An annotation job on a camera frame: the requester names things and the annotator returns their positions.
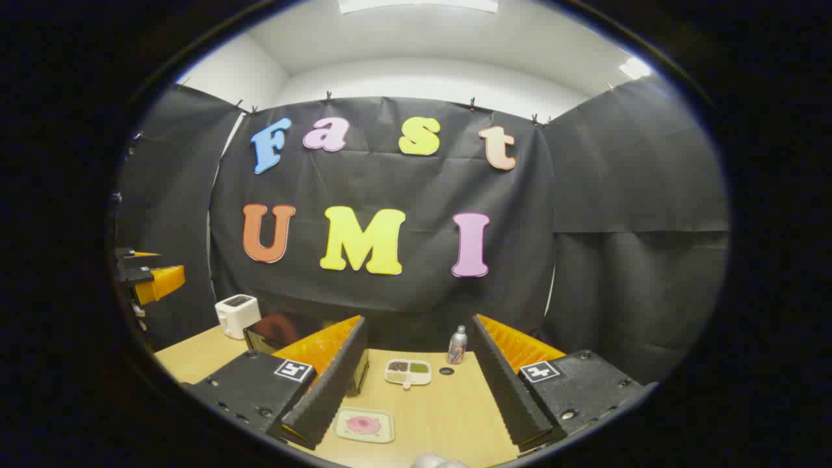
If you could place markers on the black electric oven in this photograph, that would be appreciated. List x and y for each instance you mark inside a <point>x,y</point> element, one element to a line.
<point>279,330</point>

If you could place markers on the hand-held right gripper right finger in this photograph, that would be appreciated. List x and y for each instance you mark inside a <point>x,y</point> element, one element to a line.
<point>510,390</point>

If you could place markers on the ceiling light panel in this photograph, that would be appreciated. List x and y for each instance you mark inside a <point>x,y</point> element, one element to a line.
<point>635,67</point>
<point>416,5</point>

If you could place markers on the silver spray bottle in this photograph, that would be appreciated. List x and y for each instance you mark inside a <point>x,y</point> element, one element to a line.
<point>457,348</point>

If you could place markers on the black backdrop cloth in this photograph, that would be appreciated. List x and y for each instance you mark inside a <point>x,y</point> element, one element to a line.
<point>390,182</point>

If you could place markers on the white toaster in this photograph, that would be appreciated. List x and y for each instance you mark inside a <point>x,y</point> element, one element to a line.
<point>237,315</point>

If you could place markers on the white divided tray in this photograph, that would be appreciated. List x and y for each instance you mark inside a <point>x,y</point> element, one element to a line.
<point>407,372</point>

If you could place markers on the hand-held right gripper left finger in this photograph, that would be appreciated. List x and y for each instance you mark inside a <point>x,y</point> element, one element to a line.
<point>325,390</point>

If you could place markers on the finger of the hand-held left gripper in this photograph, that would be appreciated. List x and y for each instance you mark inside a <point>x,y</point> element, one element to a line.
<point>162,283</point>
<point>133,257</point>

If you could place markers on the cream square plate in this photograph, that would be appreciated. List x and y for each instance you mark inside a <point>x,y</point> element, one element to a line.
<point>387,434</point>

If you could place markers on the pink round food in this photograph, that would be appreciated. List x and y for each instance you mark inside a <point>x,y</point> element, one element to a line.
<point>363,425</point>

